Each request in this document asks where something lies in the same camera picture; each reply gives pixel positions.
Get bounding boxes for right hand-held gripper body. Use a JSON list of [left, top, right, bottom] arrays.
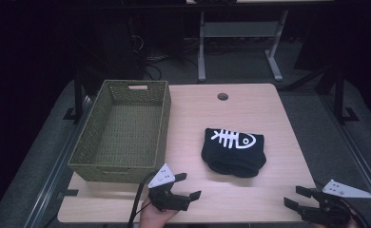
[[303, 179, 371, 226]]

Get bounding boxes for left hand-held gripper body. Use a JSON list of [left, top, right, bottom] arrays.
[[147, 162, 191, 213]]

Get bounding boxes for black garment fishbone print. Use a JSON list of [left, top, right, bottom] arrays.
[[201, 127, 267, 179]]

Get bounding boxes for olive green woven basket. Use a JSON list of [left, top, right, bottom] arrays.
[[68, 79, 172, 184]]

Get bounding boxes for person's right hand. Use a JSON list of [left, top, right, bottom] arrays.
[[313, 205, 365, 228]]

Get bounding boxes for person's left hand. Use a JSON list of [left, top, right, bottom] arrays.
[[138, 197, 180, 228]]

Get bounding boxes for black metal stand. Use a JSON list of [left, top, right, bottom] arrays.
[[63, 70, 89, 123], [327, 65, 361, 125]]

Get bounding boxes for black cable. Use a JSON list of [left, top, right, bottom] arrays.
[[127, 171, 158, 228]]

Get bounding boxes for tangle of floor cables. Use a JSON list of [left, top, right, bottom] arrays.
[[129, 34, 201, 82]]

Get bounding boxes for grey metal desk frame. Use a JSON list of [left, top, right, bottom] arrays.
[[197, 9, 290, 84]]

